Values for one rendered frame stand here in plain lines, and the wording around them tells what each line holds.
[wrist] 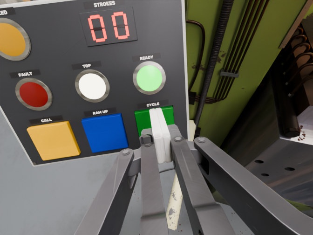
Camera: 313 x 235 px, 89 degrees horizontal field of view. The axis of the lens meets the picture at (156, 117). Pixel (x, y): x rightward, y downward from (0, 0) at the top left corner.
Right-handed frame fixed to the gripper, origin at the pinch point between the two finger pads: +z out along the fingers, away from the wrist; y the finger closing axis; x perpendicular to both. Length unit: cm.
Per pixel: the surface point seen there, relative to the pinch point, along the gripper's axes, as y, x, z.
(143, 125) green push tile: -2.3, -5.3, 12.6
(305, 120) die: 37.4, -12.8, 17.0
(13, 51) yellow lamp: -19.9, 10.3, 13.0
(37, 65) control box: -17.6, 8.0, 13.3
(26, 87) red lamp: -20.4, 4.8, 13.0
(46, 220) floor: -84, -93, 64
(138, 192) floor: -18, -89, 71
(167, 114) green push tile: 2.6, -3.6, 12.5
